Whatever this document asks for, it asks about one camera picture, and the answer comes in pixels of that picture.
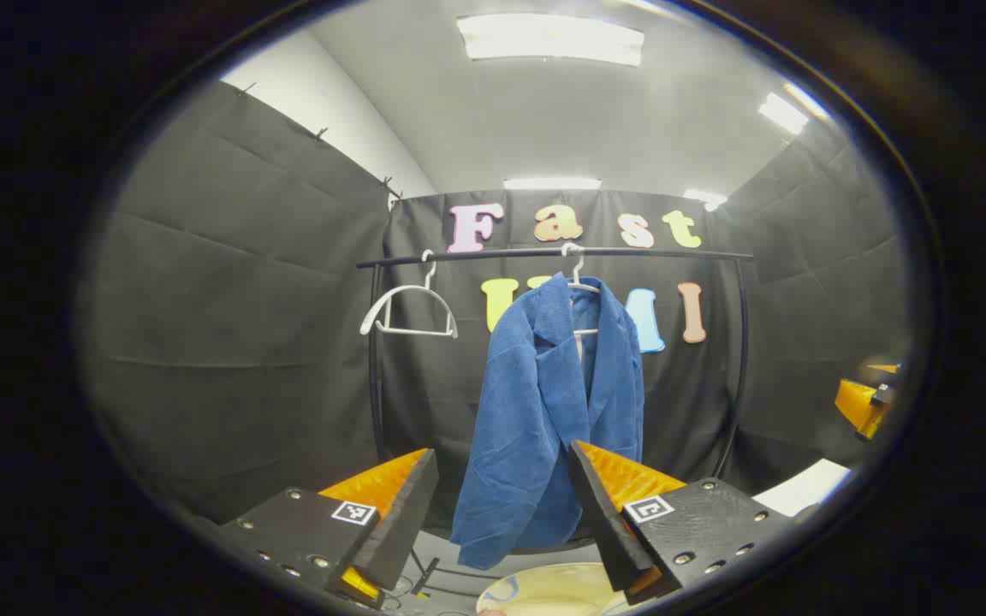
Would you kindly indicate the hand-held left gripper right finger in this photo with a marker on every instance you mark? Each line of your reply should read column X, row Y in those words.
column 604, row 522

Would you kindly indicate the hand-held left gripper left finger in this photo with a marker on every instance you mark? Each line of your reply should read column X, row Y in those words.
column 399, row 530

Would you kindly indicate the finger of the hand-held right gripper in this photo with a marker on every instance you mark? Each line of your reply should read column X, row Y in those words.
column 859, row 406

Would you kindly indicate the white plastic hanger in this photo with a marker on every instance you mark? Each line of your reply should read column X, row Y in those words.
column 577, row 278
column 416, row 330

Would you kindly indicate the black metal clothes rack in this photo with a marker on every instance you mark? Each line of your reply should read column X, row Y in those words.
column 501, row 253

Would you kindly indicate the black backdrop cloth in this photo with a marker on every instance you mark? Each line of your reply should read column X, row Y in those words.
column 245, row 342

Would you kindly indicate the large ceiling light panel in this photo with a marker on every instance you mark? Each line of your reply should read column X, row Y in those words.
column 550, row 38

